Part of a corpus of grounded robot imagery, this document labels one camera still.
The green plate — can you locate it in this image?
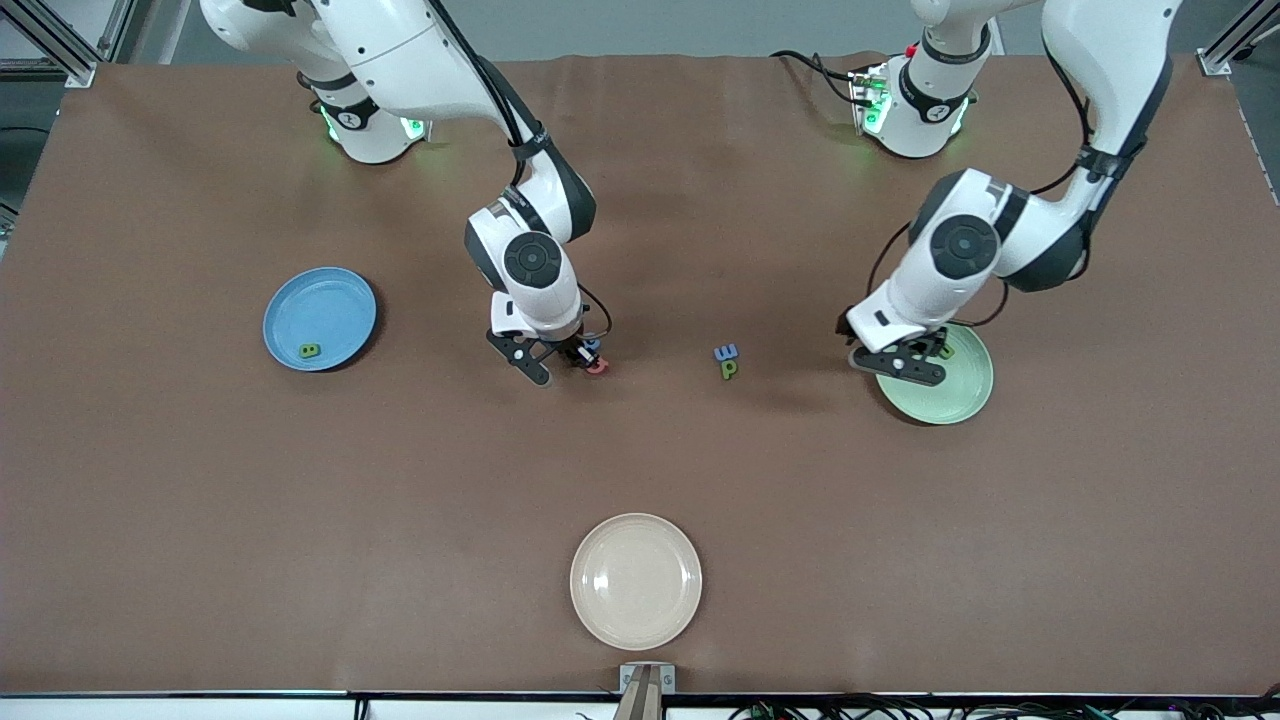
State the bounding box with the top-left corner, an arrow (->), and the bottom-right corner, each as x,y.
875,320 -> 995,426

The blue plate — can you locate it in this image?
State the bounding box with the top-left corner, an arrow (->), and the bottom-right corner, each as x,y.
262,266 -> 379,373

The beige plate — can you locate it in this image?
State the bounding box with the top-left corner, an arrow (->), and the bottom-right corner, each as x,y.
569,513 -> 703,652

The brown table mat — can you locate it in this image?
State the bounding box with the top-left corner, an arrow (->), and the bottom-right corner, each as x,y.
0,52 -> 1280,696

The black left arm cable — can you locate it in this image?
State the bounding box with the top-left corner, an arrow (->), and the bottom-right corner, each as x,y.
865,20 -> 1151,331

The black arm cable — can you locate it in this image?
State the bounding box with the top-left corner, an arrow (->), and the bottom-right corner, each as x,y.
865,20 -> 1151,331
430,0 -> 613,343

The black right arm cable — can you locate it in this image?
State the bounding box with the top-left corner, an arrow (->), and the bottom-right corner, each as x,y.
430,0 -> 613,343

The black base cable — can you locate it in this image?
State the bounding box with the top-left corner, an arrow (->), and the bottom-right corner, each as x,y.
770,48 -> 873,107

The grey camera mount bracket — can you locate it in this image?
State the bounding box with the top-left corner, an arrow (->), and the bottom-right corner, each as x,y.
614,663 -> 677,720

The black cable bundle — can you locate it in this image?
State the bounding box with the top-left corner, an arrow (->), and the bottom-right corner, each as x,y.
730,690 -> 1280,720

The aluminium frame profile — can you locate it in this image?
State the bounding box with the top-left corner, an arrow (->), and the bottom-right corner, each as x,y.
1195,0 -> 1280,77
0,0 -> 136,89

